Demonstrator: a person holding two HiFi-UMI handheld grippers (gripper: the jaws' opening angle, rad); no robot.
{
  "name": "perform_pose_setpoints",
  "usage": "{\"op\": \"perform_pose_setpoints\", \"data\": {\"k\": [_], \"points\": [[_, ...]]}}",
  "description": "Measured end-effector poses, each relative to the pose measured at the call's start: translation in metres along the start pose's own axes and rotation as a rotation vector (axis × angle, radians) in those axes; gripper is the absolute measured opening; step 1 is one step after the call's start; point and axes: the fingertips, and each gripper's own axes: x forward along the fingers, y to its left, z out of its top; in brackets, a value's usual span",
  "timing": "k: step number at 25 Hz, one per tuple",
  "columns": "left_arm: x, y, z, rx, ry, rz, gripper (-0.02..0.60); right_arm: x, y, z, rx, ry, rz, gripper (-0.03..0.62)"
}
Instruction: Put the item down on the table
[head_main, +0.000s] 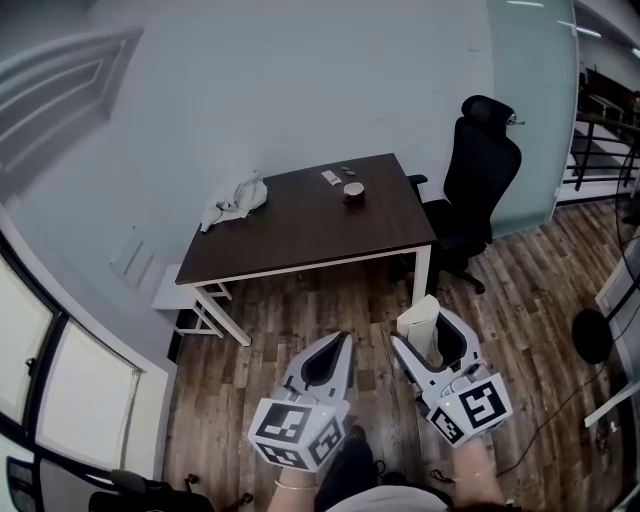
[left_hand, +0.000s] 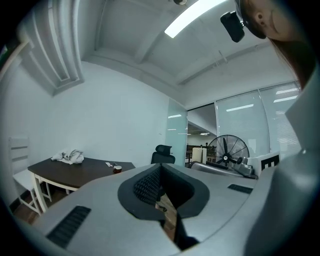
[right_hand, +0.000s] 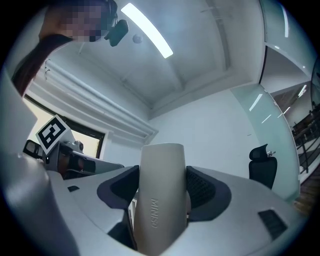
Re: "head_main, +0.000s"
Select black metal railing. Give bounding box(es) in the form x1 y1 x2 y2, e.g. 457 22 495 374
562 69 640 201

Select white frame desk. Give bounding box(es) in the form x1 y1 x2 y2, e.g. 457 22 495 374
584 249 640 429

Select black office chair with headrest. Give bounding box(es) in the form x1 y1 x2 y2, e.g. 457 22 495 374
407 94 524 296

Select black floor cable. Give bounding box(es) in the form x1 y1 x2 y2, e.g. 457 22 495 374
494 364 606 476

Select person's left forearm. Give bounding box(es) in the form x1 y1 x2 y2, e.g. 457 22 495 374
264 462 321 512

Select person's legs in black trousers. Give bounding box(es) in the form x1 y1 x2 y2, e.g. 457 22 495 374
314 424 384 506

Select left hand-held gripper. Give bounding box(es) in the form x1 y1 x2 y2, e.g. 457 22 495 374
248 330 356 472

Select person's right forearm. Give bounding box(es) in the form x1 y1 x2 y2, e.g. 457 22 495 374
452 439 506 512

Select white box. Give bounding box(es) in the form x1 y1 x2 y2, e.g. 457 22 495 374
151 263 196 314

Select black floor fan stand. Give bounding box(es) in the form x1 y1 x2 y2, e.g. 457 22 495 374
572 239 640 365

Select dark table with white legs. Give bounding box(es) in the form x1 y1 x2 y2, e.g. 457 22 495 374
174 153 439 347

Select crumpled white cloth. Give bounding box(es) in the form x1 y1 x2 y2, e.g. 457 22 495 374
199 169 269 233

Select white slatted wall panel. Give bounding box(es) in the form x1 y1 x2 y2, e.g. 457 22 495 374
109 225 156 290

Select frosted glass partition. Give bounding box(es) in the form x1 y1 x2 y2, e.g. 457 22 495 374
487 0 581 239

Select person's grey shirt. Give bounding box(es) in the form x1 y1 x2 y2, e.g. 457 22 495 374
324 484 456 512

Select black swivel chair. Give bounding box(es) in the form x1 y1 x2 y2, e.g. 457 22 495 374
89 467 256 512

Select grey panelled door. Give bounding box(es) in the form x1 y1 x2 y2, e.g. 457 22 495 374
0 24 146 201

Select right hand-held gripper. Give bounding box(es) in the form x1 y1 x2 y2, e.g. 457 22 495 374
389 308 514 447

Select window with white blinds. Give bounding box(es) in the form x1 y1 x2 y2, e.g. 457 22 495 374
0 239 146 471

